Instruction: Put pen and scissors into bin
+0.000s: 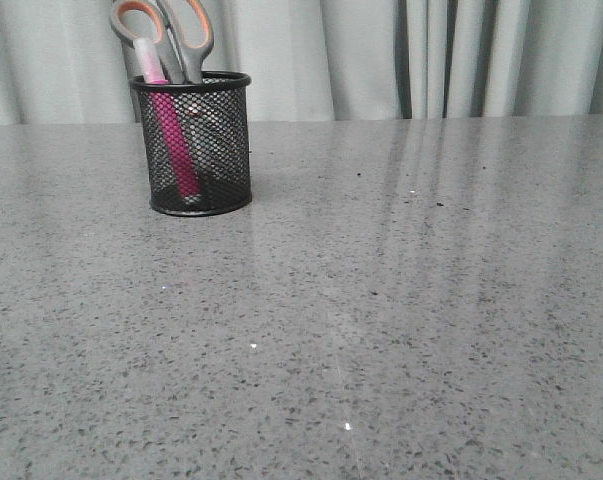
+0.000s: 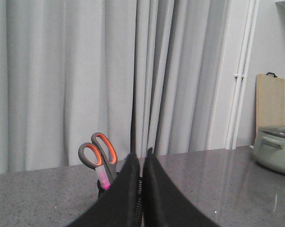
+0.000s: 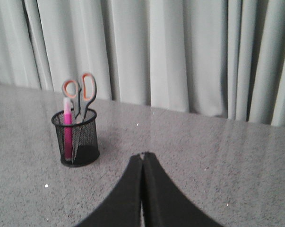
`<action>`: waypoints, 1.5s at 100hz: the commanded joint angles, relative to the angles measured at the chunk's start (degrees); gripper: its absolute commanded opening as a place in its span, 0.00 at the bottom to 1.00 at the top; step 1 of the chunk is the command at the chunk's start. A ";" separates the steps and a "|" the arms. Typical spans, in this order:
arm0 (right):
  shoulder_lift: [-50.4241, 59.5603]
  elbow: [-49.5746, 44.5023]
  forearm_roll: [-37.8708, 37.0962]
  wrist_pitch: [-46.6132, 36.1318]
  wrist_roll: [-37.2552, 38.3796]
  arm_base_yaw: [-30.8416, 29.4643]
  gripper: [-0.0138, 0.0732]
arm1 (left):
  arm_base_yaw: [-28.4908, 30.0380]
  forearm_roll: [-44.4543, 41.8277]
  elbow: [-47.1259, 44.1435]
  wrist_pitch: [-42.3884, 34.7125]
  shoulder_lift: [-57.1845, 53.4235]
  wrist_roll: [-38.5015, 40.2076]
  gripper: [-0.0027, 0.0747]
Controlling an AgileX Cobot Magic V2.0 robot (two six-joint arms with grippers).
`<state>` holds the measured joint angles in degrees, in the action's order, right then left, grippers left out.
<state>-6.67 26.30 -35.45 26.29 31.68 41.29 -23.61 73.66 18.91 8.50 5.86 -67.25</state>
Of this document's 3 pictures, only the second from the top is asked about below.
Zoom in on pale green cooking pot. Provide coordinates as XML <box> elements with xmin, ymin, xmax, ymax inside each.
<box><xmin>253</xmin><ymin>130</ymin><xmax>285</xmax><ymax>174</ymax></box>

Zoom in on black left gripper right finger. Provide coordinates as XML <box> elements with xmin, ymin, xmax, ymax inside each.
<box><xmin>142</xmin><ymin>148</ymin><xmax>218</xmax><ymax>227</ymax></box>

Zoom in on grey and orange scissors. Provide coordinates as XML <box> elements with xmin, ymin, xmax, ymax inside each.
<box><xmin>78</xmin><ymin>132</ymin><xmax>118</xmax><ymax>184</ymax></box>

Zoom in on glass pot lid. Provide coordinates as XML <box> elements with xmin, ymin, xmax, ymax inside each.
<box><xmin>259</xmin><ymin>125</ymin><xmax>285</xmax><ymax>139</ymax></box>

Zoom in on black mesh pen cup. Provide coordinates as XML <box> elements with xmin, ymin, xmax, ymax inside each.
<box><xmin>97</xmin><ymin>173</ymin><xmax>143</xmax><ymax>227</ymax></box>

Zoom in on wooden cutting board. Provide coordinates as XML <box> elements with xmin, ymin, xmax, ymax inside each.
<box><xmin>256</xmin><ymin>74</ymin><xmax>285</xmax><ymax>130</ymax></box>

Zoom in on pink and white pen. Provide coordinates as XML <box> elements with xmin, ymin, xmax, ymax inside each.
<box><xmin>95</xmin><ymin>165</ymin><xmax>111</xmax><ymax>190</ymax></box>

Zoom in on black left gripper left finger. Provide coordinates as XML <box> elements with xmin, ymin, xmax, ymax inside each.
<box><xmin>69</xmin><ymin>154</ymin><xmax>140</xmax><ymax>227</ymax></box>

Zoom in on white wall pipe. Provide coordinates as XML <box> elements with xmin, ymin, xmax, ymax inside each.
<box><xmin>225</xmin><ymin>0</ymin><xmax>259</xmax><ymax>149</ymax></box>

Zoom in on grey pleated curtain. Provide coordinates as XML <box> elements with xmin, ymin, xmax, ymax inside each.
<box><xmin>0</xmin><ymin>0</ymin><xmax>228</xmax><ymax>174</ymax></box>

